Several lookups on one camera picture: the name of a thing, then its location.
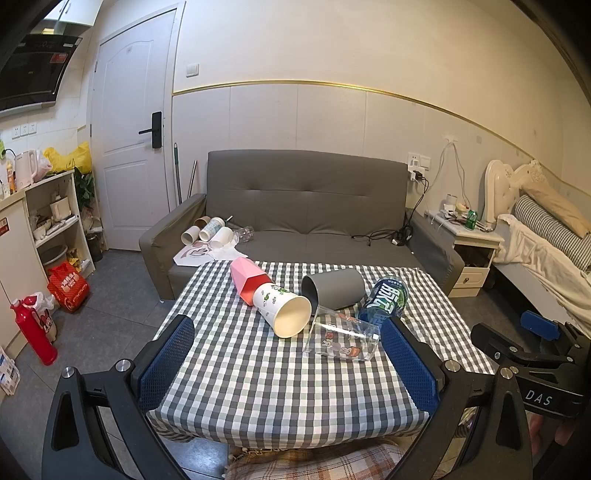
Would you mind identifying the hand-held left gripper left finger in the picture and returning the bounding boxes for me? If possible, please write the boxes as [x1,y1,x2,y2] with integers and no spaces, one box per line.
[41,315,197,480]

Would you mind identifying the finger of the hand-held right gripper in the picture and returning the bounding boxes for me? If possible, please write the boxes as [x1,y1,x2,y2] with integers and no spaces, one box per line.
[521,311,591,357]
[471,323,579,371]

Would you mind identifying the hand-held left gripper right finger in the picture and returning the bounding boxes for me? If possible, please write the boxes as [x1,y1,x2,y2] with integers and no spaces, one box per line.
[379,318,539,480]

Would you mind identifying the clear square plastic cup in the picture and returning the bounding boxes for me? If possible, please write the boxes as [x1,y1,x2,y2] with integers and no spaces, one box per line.
[302,305,383,365]

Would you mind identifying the grey plastic cup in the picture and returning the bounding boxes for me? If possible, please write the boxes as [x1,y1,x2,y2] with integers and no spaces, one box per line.
[301,268,368,317]

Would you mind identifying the pink faceted cup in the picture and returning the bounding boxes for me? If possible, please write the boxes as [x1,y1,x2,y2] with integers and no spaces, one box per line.
[230,257,271,308]

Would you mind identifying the white printed paper cup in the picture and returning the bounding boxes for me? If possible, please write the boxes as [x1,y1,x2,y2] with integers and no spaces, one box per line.
[252,282,313,340]

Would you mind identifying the dotted white paper cup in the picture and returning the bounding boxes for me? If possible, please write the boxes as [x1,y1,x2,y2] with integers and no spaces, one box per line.
[198,218,226,243]

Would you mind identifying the person's right hand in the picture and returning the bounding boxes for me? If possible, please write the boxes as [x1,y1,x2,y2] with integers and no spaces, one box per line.
[527,410,591,464]

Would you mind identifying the white bed sheet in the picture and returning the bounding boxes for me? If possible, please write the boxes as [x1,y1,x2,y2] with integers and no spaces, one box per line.
[493,213,591,331]

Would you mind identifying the blue water bottle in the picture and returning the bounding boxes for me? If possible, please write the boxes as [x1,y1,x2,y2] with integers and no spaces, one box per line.
[358,276,411,326]

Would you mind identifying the white nightstand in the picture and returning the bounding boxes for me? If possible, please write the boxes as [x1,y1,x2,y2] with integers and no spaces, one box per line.
[425,210,505,299]

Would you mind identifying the striped pillow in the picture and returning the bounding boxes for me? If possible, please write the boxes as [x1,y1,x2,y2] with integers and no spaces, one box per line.
[513,194,591,272]

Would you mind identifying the checked tablecloth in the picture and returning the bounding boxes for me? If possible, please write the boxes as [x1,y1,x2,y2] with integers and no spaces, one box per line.
[147,261,497,448]

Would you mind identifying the white paper bag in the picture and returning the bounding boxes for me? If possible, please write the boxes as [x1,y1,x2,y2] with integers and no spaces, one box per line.
[174,242,248,268]

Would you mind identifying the beige pillow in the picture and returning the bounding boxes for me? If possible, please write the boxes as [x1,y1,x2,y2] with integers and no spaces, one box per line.
[522,185,591,239]

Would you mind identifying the red shopping bag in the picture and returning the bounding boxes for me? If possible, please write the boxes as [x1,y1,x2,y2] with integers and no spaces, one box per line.
[47,261,91,314]

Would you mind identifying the white plastic bag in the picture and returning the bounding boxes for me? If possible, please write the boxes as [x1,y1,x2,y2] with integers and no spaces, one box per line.
[28,293,62,343]

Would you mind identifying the red fire extinguisher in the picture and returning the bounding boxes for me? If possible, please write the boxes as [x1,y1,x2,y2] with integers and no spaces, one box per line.
[10,298,59,367]

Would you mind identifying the black trash bin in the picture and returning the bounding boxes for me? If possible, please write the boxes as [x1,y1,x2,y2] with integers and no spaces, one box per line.
[85,232,105,263]

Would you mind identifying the white carved headboard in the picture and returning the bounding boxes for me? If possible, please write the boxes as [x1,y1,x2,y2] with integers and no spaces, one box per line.
[482,159,557,223]

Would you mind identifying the cardboard box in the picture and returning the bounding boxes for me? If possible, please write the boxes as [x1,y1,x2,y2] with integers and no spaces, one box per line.
[0,344,22,398]

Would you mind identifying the white counter cabinet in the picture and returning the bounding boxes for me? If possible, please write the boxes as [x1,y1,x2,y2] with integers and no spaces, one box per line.
[0,190,34,358]

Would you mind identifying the green potted plant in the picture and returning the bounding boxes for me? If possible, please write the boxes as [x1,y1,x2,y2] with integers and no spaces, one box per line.
[74,167,96,219]

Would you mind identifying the grey sofa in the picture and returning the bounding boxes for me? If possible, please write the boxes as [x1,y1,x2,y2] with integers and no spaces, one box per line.
[139,150,466,303]

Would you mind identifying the white open shelf unit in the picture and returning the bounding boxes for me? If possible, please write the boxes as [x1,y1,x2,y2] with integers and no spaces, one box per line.
[23,170,96,278]

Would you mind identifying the yellow plastic bag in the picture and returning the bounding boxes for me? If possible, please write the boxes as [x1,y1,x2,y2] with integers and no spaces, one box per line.
[43,141,93,175]

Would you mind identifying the white electric kettle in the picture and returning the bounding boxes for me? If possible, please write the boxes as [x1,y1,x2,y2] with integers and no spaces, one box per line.
[13,150,39,191]

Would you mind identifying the white door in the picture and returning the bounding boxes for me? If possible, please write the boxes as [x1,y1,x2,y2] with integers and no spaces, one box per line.
[89,6,180,253]

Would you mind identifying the black range hood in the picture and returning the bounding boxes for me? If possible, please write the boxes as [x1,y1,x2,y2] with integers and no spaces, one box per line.
[0,33,84,116]

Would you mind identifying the black cable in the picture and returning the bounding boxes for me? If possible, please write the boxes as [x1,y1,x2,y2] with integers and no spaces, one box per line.
[351,181,431,248]

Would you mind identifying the white cable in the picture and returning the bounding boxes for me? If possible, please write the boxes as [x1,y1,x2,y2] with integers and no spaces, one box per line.
[436,137,472,209]

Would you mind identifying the green mop handle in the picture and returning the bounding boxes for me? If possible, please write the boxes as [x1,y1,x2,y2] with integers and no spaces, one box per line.
[173,142,184,206]

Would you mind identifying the black door lock handle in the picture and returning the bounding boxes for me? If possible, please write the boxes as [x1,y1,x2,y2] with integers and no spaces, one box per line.
[139,111,164,149]

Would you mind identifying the white wall cabinet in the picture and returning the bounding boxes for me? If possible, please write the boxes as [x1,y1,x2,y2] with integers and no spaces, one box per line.
[44,0,100,27]

